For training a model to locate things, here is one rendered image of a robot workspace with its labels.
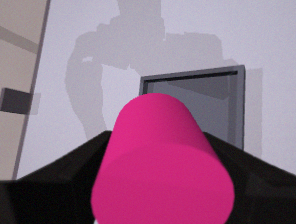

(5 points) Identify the magenta cylinder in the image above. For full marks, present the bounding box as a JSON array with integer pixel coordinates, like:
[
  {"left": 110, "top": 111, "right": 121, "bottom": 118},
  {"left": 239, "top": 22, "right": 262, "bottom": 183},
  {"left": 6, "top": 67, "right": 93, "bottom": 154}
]
[{"left": 91, "top": 93, "right": 234, "bottom": 224}]

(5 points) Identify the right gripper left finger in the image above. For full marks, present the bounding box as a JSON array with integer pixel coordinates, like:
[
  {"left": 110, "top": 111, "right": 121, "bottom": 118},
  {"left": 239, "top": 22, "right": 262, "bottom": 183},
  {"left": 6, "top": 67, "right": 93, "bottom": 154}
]
[{"left": 0, "top": 130, "right": 112, "bottom": 224}]

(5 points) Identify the grey tray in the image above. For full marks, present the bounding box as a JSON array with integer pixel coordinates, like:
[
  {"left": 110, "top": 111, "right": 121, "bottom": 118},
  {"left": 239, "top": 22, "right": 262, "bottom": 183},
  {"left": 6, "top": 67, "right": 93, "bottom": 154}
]
[{"left": 139, "top": 65, "right": 246, "bottom": 150}]

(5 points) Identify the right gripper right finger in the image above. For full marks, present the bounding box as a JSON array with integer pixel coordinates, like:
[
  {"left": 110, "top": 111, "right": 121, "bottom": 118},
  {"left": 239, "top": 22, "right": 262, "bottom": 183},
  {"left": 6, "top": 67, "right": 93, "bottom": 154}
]
[{"left": 203, "top": 132, "right": 296, "bottom": 224}]

